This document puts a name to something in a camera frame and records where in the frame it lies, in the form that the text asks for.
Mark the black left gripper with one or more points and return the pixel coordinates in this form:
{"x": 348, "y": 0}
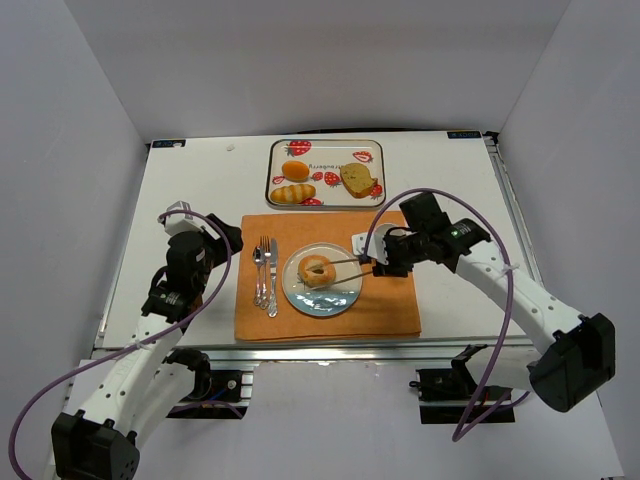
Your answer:
{"x": 226, "y": 237}

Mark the blue label sticker right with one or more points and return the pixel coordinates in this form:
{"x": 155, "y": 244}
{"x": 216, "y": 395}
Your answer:
{"x": 464, "y": 134}

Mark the silver table knife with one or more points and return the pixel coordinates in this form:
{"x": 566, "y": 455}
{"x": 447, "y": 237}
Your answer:
{"x": 272, "y": 308}

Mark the silver fork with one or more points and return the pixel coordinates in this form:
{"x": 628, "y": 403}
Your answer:
{"x": 265, "y": 257}

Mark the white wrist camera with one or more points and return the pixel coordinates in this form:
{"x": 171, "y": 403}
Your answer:
{"x": 178, "y": 219}
{"x": 366, "y": 251}

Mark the plate with leaf design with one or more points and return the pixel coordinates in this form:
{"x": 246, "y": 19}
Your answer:
{"x": 318, "y": 302}

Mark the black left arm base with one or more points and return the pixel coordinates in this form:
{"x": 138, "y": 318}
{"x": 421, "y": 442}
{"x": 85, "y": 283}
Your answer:
{"x": 217, "y": 393}

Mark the yellow mug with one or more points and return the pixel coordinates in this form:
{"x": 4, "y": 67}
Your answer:
{"x": 381, "y": 231}

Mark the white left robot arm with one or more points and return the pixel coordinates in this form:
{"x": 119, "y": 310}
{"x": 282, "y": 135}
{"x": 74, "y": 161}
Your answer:
{"x": 103, "y": 438}

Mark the silver spoon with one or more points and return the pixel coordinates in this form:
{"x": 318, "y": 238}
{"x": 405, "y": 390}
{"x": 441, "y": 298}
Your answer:
{"x": 258, "y": 261}

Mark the sugared bagel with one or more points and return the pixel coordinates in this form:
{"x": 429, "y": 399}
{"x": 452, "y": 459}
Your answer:
{"x": 316, "y": 271}

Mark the orange cloth placemat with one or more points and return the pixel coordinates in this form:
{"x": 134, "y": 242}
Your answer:
{"x": 386, "y": 307}

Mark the stainless steel tongs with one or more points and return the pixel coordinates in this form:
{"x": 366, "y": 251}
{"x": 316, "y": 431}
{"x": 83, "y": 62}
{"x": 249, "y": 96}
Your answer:
{"x": 347, "y": 270}

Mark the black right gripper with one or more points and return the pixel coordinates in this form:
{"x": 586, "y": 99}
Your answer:
{"x": 388, "y": 257}

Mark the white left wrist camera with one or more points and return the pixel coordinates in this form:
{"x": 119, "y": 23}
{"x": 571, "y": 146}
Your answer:
{"x": 178, "y": 219}

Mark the striped long bread roll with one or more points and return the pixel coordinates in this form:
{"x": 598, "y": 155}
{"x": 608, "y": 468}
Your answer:
{"x": 292, "y": 194}

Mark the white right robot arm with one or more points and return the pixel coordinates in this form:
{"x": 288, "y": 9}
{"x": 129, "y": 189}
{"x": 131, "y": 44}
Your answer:
{"x": 573, "y": 354}

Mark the round orange bun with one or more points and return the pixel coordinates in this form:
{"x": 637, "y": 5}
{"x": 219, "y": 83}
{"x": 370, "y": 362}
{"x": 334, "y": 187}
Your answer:
{"x": 295, "y": 171}

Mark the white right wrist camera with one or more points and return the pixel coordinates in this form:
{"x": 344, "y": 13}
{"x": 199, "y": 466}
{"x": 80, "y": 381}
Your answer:
{"x": 366, "y": 251}

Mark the aluminium frame rail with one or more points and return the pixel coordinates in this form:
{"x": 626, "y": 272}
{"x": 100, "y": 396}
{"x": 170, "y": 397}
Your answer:
{"x": 385, "y": 350}

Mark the blue label sticker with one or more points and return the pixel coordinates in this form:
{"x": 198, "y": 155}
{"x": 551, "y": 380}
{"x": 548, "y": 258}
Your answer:
{"x": 168, "y": 143}
{"x": 464, "y": 134}

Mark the blue label sticker left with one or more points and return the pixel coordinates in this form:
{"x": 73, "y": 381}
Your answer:
{"x": 168, "y": 143}

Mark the strawberry print serving tray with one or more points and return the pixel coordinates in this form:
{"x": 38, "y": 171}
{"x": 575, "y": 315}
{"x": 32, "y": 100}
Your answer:
{"x": 324, "y": 158}

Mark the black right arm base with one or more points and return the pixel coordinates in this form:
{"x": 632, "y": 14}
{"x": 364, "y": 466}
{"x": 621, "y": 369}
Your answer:
{"x": 443, "y": 394}

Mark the brown bread slice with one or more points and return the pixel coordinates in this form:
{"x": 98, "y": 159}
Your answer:
{"x": 357, "y": 180}

